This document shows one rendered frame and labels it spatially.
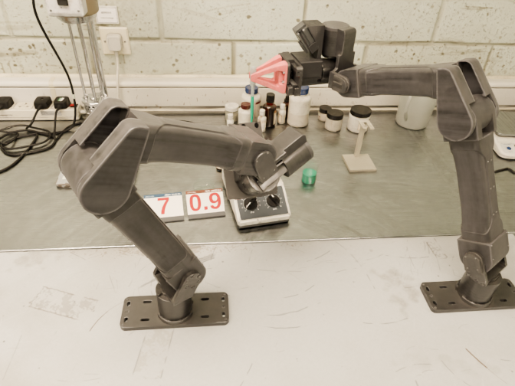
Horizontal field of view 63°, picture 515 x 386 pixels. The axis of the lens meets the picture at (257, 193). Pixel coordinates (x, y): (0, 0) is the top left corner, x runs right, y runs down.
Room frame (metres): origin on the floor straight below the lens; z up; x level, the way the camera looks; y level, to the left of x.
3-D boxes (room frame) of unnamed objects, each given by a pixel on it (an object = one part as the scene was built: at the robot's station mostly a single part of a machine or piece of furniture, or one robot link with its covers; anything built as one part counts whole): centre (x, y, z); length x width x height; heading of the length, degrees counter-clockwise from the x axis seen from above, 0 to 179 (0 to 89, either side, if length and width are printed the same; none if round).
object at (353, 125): (1.23, -0.32, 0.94); 0.07 x 0.07 x 0.07
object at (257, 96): (1.26, 0.04, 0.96); 0.06 x 0.06 x 0.11
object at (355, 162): (1.02, -0.29, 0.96); 0.08 x 0.08 x 0.13; 9
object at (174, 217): (0.76, 0.22, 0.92); 0.09 x 0.06 x 0.04; 104
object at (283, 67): (0.87, -0.01, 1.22); 0.09 x 0.07 x 0.07; 107
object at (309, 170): (0.93, -0.14, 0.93); 0.04 x 0.04 x 0.06
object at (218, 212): (0.78, 0.13, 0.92); 0.09 x 0.06 x 0.04; 104
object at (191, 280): (0.49, 0.14, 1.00); 0.09 x 0.06 x 0.06; 38
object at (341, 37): (0.89, -0.16, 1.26); 0.12 x 0.09 x 0.12; 41
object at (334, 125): (1.23, -0.24, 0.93); 0.05 x 0.05 x 0.06
